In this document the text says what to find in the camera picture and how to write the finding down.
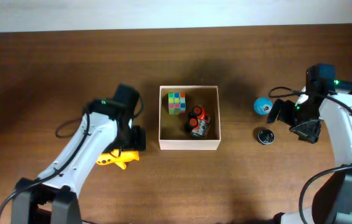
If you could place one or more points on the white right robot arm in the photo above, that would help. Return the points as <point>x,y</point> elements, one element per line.
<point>327,196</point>

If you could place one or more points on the blue egg-shaped toy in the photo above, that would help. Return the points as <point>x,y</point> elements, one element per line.
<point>263,106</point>

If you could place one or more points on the black round wheel toy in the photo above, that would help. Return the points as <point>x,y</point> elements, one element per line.
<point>265,137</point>

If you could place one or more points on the colourful puzzle cube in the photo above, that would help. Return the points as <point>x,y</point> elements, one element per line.
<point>176,103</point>

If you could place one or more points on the yellow toy figure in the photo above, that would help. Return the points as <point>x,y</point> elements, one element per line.
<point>118,157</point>

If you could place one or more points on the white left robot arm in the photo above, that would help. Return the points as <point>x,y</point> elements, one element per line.
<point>106,135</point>

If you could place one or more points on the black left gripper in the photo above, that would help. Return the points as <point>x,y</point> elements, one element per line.
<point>139,142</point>

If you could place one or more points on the red toy monster truck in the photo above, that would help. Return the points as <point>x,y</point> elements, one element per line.
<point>198,122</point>

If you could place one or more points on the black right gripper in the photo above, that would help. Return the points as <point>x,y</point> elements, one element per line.
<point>309,134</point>

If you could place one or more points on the white cardboard box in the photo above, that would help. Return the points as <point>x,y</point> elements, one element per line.
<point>172,134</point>

